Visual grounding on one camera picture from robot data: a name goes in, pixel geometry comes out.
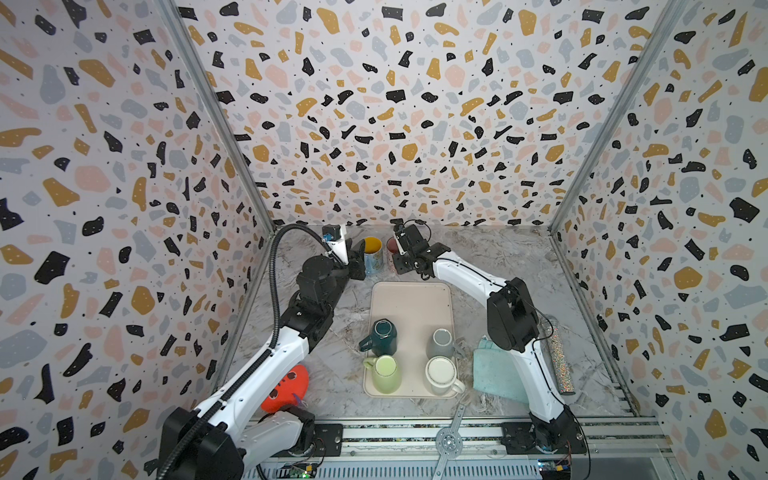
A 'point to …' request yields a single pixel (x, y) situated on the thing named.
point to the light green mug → (387, 377)
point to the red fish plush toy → (290, 391)
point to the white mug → (440, 373)
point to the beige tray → (417, 309)
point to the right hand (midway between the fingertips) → (395, 252)
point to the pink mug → (392, 248)
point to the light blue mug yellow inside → (373, 255)
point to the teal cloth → (497, 371)
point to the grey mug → (440, 344)
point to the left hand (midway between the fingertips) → (357, 236)
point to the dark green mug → (383, 339)
